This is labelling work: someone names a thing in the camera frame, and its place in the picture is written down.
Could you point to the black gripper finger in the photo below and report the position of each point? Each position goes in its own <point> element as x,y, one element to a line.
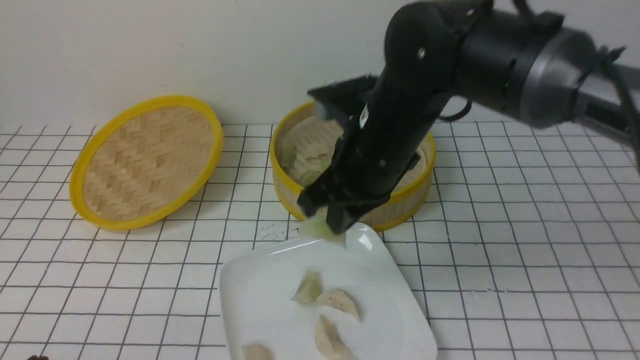
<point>344,213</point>
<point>314,197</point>

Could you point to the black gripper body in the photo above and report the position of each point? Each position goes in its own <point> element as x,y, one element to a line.
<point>383,124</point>

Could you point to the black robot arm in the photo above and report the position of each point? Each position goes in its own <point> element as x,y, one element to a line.
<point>441,57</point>

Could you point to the white speckled dumpling on plate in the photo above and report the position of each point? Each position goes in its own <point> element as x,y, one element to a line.
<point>340,300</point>

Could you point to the green dumpling on plate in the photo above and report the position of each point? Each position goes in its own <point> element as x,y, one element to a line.
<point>309,288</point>

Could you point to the white square plate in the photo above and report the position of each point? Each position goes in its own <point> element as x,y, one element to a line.
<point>256,291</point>

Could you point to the white dumpling plate bottom centre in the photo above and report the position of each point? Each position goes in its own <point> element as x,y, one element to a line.
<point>328,342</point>

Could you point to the white dumpling plate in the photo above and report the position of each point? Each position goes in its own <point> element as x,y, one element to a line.
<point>328,342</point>
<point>256,351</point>

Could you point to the white dumpling plate bottom left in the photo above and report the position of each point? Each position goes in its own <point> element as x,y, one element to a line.
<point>256,351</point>

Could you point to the white dumpling in steamer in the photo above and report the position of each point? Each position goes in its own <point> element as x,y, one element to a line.
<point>317,150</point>

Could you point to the yellow rimmed bamboo steamer basket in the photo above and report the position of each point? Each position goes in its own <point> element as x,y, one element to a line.
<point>301,127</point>

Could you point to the yellow rimmed bamboo steamer lid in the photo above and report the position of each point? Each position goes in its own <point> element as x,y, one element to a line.
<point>146,163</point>

